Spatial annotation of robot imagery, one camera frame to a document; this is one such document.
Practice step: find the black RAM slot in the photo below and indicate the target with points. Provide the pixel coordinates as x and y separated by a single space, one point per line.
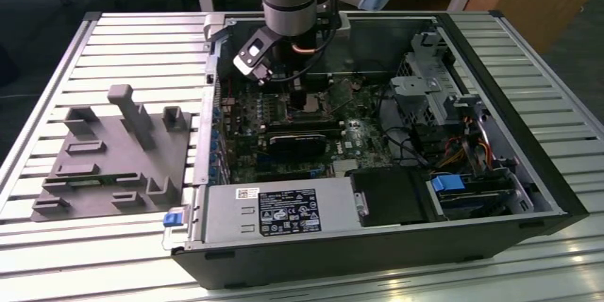
317 83

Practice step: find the CPU socket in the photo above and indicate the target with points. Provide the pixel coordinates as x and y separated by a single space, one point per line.
310 117

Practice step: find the grey case latch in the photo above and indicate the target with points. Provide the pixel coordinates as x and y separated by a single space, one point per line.
213 28

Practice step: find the coin cell battery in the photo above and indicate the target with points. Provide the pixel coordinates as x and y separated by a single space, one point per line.
356 86

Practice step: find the black RAM stick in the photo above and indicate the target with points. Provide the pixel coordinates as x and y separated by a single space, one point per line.
301 126

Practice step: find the black graphics card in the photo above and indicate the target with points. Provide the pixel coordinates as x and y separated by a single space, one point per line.
297 148

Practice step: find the green motherboard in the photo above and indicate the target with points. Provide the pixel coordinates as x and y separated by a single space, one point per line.
362 146

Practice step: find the metal drive cage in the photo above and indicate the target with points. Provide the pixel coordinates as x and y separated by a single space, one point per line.
424 86

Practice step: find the silver chipset heat sink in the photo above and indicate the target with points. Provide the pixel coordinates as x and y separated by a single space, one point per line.
344 167

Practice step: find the silver power supply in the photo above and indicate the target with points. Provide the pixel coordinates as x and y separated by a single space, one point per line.
230 210

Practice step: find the grey parts rack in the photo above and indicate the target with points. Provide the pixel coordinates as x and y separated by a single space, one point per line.
117 160

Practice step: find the blue disk carrier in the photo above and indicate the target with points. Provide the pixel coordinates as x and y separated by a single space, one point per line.
446 182

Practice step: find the blue case clip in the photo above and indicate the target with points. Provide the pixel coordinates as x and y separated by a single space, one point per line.
172 220

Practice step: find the green RAM stick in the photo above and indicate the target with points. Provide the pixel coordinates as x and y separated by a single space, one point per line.
86 184

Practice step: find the black open PC case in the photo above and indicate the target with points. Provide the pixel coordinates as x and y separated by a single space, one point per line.
329 263

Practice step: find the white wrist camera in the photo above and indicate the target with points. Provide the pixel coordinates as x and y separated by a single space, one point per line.
252 56

